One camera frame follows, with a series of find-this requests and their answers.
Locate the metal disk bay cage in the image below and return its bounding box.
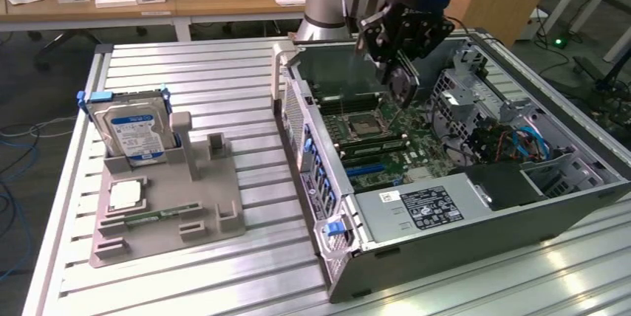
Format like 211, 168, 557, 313
429, 68, 534, 136

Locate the gray power supply unit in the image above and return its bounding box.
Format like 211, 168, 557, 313
353, 171, 494, 243

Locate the gray parts rack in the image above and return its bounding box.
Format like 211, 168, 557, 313
89, 111, 249, 269

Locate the blue wire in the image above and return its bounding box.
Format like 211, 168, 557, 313
513, 126, 552, 160

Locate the low-profile GPU card with fan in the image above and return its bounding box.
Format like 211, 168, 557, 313
377, 53, 422, 111

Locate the green RAM stick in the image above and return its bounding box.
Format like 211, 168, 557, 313
126, 203, 203, 227

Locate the black wire bundle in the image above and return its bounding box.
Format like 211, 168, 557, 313
467, 123, 523, 164

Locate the metal disk bay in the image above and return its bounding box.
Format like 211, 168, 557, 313
519, 145, 613, 199

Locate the green motherboard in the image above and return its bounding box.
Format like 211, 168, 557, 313
315, 89, 474, 193

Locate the blue expansion slot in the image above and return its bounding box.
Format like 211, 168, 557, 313
345, 163, 387, 179

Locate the open gray PC case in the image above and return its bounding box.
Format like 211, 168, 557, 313
271, 27, 631, 304

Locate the CPU chip with silver lid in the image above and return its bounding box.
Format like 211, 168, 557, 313
109, 181, 145, 210

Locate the blue floor cable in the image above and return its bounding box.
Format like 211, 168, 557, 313
0, 138, 41, 280

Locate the CPU socket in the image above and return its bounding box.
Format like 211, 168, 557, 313
345, 112, 391, 142

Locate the white floor cable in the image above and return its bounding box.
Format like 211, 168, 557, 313
0, 114, 81, 138

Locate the black office chair base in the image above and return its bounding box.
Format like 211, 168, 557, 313
29, 27, 150, 69

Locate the hard disk with blue caddy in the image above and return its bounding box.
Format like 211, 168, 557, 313
78, 89, 182, 165

